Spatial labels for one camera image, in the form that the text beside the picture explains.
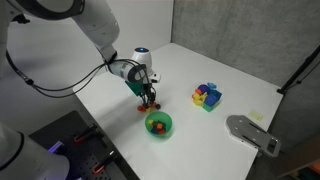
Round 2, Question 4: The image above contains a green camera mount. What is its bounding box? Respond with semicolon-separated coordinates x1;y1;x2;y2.
124;79;145;98

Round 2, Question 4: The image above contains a grey metal mounting plate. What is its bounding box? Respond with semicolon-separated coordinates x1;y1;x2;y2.
225;114;282;159

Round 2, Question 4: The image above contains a black perforated breadboard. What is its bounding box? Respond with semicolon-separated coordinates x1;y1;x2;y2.
28;110;141;180

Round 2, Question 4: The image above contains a yellow toy piece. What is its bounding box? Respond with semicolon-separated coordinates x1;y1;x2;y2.
191;92;208;107

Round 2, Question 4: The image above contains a yellow sticky note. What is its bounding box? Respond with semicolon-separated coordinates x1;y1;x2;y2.
248;110;265;122

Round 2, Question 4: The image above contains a purple toy piece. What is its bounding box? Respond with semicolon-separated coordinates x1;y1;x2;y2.
198;84;211;94

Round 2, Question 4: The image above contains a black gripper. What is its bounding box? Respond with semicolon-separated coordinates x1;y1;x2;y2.
140;82;158;108

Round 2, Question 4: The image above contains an orange handled clamp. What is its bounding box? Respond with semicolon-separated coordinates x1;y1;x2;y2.
72;123;100;145
91;150;118;176

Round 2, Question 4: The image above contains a purple lit device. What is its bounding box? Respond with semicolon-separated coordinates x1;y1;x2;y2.
47;140;65;155

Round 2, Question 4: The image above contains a green toy block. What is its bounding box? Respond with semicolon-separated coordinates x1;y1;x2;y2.
202;103;218;113

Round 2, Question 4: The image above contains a black stand pole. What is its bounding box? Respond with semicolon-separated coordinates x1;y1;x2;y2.
276;44;320;95

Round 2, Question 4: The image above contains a light blue toy piece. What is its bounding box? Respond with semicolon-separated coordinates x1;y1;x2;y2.
206;81;218;91

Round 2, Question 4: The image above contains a green plastic bowl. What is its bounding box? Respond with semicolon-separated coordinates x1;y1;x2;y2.
144;111;174;140

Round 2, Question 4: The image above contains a blue toy box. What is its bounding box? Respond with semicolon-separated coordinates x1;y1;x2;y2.
203;89;223;108

